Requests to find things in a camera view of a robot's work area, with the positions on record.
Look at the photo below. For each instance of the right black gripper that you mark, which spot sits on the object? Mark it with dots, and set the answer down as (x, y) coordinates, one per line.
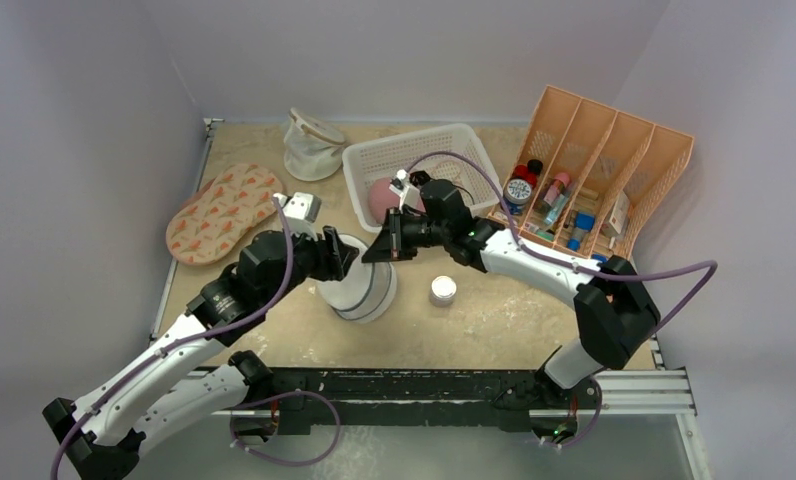
(395, 232)

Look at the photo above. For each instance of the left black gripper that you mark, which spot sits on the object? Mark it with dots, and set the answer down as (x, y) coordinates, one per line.
(339, 255)

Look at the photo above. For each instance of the white mesh laundry bag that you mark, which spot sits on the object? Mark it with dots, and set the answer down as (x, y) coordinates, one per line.
(366, 292)
(313, 147)

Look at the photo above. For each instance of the dark pink black-strap bra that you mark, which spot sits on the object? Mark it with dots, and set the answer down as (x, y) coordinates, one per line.
(380, 197)

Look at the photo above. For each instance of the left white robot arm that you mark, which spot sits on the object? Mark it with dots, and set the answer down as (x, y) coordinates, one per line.
(106, 432)

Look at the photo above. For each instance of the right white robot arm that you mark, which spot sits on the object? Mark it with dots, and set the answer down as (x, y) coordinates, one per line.
(614, 317)

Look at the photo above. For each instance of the small clear white-lid jar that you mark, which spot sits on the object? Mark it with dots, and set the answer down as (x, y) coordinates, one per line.
(442, 291)

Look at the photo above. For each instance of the carrot print oval pad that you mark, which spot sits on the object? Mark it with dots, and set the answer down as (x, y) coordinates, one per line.
(237, 200)

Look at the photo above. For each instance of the white plastic basket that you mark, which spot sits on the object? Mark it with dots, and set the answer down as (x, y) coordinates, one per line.
(368, 161)

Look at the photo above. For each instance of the blue white round jar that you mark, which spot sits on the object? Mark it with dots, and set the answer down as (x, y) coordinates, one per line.
(518, 194)

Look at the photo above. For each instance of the red cap bottle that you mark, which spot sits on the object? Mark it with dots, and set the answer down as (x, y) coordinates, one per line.
(530, 171)

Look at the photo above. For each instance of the pink cap bottle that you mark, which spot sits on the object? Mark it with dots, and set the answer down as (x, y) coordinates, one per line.
(555, 188)

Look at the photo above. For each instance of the blue cap tube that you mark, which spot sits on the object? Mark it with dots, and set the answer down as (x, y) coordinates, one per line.
(583, 224)

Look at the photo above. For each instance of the orange plastic organizer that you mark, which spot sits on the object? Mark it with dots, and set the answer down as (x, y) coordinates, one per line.
(605, 151)

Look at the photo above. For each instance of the white red box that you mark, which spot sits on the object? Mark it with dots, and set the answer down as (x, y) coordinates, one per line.
(616, 219)

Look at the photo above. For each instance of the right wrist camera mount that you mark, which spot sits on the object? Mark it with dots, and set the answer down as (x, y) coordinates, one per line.
(408, 194)

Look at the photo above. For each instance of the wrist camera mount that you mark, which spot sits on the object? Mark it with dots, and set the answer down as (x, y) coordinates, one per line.
(408, 194)
(300, 212)

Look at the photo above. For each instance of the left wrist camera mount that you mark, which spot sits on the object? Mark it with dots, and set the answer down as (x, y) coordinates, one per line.
(300, 212)

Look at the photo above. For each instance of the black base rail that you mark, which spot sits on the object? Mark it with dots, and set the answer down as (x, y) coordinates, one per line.
(513, 401)

